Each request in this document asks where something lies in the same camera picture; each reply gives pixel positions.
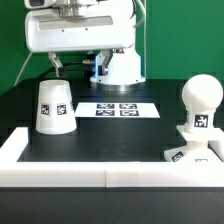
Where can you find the white lamp shade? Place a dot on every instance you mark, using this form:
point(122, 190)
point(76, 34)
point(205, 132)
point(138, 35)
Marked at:
point(55, 113)

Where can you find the white U-shaped fence frame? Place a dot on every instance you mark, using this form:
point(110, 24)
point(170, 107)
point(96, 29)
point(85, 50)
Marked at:
point(14, 173)

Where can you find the white marker plate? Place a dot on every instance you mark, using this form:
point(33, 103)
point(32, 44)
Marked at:
point(117, 110)

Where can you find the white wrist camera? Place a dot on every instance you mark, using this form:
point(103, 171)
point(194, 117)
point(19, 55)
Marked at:
point(38, 4)

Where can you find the white lamp bulb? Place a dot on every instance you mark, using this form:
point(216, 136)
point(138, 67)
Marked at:
point(201, 95)

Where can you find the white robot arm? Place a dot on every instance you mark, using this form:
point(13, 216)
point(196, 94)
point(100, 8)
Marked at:
point(124, 69)

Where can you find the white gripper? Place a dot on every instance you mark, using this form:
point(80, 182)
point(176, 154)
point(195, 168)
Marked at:
point(102, 28)

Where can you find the white lamp base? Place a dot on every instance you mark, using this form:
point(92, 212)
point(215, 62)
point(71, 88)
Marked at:
point(196, 147)

